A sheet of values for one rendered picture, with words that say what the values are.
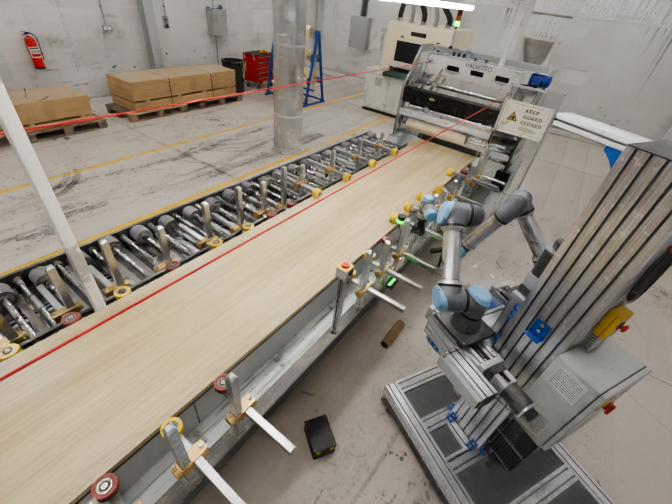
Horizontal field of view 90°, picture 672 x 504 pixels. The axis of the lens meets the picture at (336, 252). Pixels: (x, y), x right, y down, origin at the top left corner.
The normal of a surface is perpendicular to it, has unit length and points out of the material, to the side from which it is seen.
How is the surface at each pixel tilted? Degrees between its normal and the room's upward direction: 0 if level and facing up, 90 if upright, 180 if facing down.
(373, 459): 0
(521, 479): 0
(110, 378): 0
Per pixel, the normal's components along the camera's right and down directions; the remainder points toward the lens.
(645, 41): -0.56, 0.47
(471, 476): 0.11, -0.78
